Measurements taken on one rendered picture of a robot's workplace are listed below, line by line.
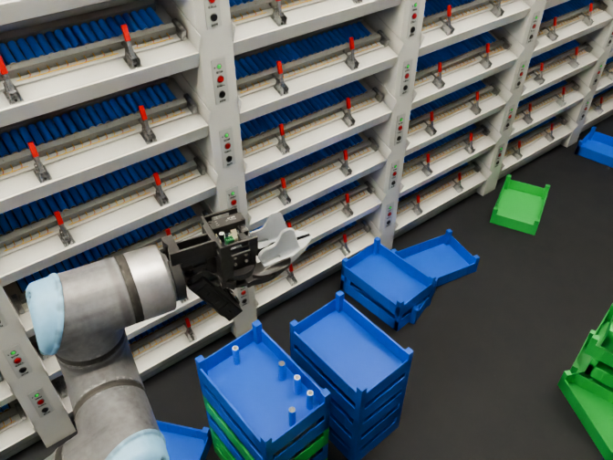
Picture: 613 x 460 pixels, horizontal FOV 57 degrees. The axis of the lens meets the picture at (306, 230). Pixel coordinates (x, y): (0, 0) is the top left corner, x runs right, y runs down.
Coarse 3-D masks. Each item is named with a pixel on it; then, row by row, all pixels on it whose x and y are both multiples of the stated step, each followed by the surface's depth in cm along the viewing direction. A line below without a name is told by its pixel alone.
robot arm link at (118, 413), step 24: (120, 384) 71; (96, 408) 68; (120, 408) 68; (144, 408) 70; (96, 432) 66; (120, 432) 65; (144, 432) 66; (48, 456) 68; (72, 456) 65; (96, 456) 64; (120, 456) 63; (144, 456) 64; (168, 456) 67
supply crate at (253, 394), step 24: (264, 336) 155; (216, 360) 151; (240, 360) 154; (264, 360) 154; (288, 360) 149; (216, 384) 148; (240, 384) 148; (264, 384) 148; (288, 384) 148; (312, 384) 144; (240, 408) 143; (264, 408) 143; (264, 432) 138; (288, 432) 133
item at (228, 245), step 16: (208, 224) 75; (224, 224) 75; (240, 224) 76; (192, 240) 72; (208, 240) 74; (224, 240) 74; (240, 240) 74; (256, 240) 73; (176, 256) 71; (192, 256) 72; (208, 256) 73; (224, 256) 72; (240, 256) 75; (176, 272) 71; (192, 272) 74; (208, 272) 75; (224, 272) 74; (240, 272) 76; (176, 288) 71
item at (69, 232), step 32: (160, 160) 161; (192, 160) 166; (64, 192) 149; (96, 192) 153; (128, 192) 153; (160, 192) 154; (192, 192) 160; (0, 224) 141; (32, 224) 142; (64, 224) 147; (96, 224) 149; (128, 224) 151; (0, 256) 138; (32, 256) 140; (64, 256) 145
